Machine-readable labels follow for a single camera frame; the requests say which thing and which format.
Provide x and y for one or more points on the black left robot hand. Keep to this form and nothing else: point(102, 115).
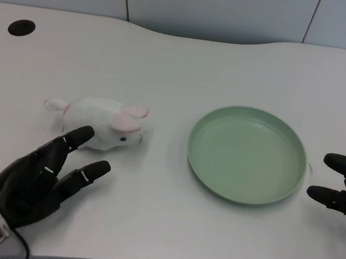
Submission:
point(28, 176)

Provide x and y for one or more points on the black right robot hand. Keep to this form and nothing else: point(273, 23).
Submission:
point(343, 197)

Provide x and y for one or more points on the white plush rabbit doll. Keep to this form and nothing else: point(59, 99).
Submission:
point(102, 122)

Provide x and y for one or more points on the green round plate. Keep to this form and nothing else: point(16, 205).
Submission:
point(247, 154)

